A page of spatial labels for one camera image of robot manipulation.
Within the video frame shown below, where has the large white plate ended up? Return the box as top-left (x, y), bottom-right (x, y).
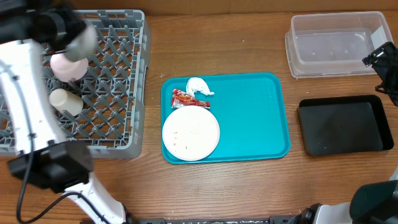
top-left (162, 106), bottom-right (220, 161)

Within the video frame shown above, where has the black tray bin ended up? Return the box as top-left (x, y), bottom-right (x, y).
top-left (297, 95), bottom-right (394, 156)

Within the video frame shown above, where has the cream paper cup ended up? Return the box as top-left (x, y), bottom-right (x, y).
top-left (49, 88), bottom-right (83, 116)

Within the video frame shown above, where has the small pink bowl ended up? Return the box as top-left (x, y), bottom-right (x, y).
top-left (50, 54), bottom-right (88, 82)

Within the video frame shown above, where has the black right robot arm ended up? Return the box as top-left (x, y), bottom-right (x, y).
top-left (288, 42), bottom-right (397, 223)

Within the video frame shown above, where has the grey saucer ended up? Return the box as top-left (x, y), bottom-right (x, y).
top-left (64, 24), bottom-right (98, 62)

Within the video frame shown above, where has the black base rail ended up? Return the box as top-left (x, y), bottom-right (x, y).
top-left (134, 215), bottom-right (297, 224)

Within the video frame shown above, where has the teal serving tray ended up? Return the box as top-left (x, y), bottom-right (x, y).
top-left (160, 72), bottom-right (291, 165)

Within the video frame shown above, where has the crumpled white tissue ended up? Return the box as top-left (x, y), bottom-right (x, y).
top-left (186, 77), bottom-right (215, 96)

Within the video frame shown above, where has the grey plastic dish rack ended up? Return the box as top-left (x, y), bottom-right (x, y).
top-left (1, 10), bottom-right (150, 159)

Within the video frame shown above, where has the red snack wrapper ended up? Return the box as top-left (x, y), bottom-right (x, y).
top-left (171, 89), bottom-right (210, 109)

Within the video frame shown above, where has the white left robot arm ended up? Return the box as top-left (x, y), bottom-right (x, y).
top-left (1, 1), bottom-right (133, 223)

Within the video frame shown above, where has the clear plastic bin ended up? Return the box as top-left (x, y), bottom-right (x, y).
top-left (285, 11), bottom-right (393, 79)

